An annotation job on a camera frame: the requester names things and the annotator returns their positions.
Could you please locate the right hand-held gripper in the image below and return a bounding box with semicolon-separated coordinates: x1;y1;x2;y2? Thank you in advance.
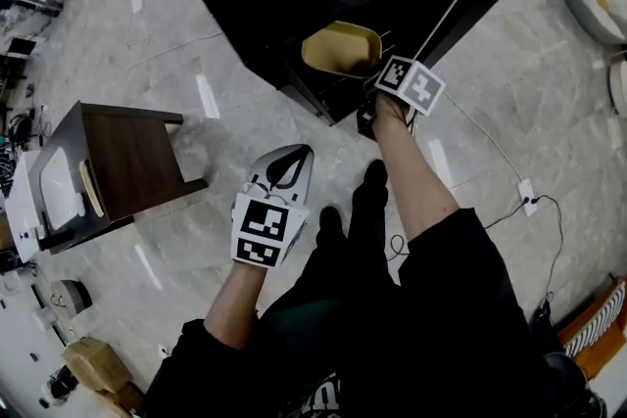
356;55;448;139

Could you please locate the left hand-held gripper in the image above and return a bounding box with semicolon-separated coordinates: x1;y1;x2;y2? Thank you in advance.
229;142;316;270

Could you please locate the yellow plastic container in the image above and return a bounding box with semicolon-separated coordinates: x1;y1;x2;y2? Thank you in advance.
300;20;384;79

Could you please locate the person's left forearm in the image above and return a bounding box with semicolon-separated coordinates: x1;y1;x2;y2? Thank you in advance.
202;258;268;351

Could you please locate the person's right forearm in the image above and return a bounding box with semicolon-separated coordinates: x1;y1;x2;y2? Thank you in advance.
372;93;464;242

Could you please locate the person's left leg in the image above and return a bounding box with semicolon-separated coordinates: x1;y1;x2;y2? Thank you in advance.
314;205;355;310

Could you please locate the person's leg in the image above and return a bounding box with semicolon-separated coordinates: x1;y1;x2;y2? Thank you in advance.
346;158;409;296
314;205;355;310

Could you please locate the person's right leg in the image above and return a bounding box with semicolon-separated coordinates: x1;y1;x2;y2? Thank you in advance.
346;158;409;296

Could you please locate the dark wooden side table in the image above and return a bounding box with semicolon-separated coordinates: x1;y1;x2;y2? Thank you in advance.
27;99;210;256

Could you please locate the white power strip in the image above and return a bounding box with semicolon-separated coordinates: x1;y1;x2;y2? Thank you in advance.
516;177;540;218

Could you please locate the beige flat tray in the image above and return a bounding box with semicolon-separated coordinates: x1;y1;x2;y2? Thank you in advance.
78;159;106;218

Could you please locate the person's black and green top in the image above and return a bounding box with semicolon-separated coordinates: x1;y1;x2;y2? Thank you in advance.
141;205;592;418

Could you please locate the round white side table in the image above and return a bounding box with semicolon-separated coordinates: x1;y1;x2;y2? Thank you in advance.
607;58;627;117

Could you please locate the white sink basin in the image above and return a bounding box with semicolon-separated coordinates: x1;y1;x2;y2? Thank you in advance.
38;146;87;232

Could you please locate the black faucet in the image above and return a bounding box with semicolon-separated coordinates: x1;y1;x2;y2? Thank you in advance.
35;209;75;252

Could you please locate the dark grey round device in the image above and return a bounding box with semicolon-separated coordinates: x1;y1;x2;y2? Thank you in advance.
50;278;95;315

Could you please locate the white cabinet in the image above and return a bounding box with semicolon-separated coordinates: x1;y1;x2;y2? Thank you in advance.
3;150;46;264

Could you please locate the striped cushion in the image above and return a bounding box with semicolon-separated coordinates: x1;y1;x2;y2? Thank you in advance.
562;292;627;358

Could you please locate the orange striped sofa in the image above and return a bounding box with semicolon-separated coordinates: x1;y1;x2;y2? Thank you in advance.
556;275;627;382

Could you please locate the black bag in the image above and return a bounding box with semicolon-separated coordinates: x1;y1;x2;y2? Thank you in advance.
542;350;608;418

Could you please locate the white power cable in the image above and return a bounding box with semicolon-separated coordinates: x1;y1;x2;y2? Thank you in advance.
442;91;525;183

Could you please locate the black cable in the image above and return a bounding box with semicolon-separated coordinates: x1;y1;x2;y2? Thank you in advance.
386;194;565;310

